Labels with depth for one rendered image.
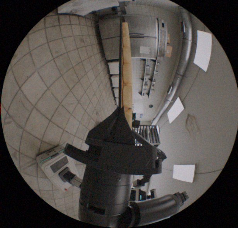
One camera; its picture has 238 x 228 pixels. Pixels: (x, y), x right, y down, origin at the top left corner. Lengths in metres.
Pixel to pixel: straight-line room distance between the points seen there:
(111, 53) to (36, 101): 2.17
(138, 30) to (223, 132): 3.08
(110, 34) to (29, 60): 1.97
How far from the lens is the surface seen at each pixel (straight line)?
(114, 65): 2.76
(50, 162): 1.01
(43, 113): 1.08
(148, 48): 2.35
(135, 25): 2.36
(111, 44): 2.37
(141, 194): 1.00
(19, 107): 1.02
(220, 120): 2.11
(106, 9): 3.10
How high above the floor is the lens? 1.02
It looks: 10 degrees down
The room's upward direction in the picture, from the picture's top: 93 degrees clockwise
